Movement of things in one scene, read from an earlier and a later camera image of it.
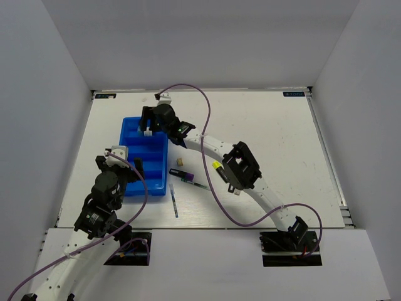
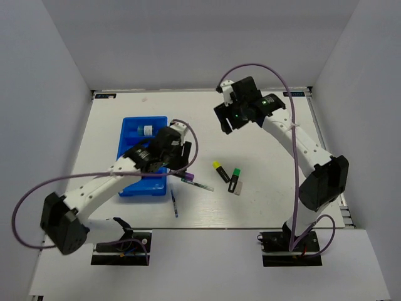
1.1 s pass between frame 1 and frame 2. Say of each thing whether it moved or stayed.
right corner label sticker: stayed
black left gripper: moved
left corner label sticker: stayed
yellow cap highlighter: stayed
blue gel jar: stayed
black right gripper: moved
